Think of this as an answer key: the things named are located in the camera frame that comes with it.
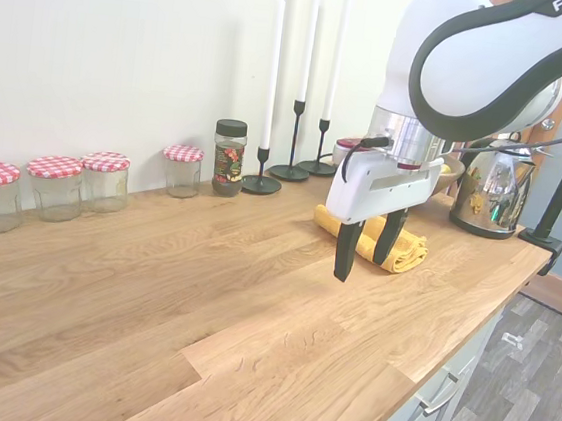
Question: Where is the white container red lid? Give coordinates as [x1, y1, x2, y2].
[331, 136, 375, 170]

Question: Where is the black candle holder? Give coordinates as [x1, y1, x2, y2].
[240, 143, 287, 197]
[296, 116, 344, 178]
[267, 97, 319, 184]

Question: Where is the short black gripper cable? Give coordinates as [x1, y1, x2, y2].
[339, 132, 393, 188]

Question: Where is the yellow cloth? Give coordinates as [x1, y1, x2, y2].
[307, 202, 433, 278]

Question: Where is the pale kitchen cabinet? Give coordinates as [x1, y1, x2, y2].
[352, 279, 510, 421]

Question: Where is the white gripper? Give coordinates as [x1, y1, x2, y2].
[317, 145, 445, 293]

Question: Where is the metal drawer handle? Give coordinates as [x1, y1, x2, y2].
[417, 368, 461, 419]

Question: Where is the coffee jar black lid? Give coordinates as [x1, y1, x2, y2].
[207, 117, 250, 199]

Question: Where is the stainless steel kettle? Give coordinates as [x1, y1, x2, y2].
[446, 132, 542, 244]

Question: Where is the wooden fruit bowl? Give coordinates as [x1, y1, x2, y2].
[431, 153, 468, 198]

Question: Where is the long black cable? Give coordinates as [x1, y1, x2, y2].
[451, 103, 562, 165]

